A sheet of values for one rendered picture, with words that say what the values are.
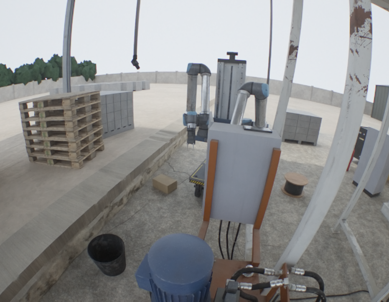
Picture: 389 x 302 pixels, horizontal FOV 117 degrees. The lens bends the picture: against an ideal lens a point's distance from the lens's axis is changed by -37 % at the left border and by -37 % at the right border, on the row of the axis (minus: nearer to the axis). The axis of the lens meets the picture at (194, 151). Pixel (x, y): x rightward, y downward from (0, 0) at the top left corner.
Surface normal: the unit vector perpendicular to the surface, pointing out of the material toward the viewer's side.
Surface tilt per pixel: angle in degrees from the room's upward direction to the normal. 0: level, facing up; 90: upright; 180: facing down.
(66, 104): 90
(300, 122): 90
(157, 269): 22
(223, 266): 0
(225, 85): 90
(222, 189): 90
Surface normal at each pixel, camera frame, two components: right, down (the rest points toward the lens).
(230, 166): -0.25, 0.35
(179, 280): 0.04, -0.71
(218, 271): 0.05, -0.93
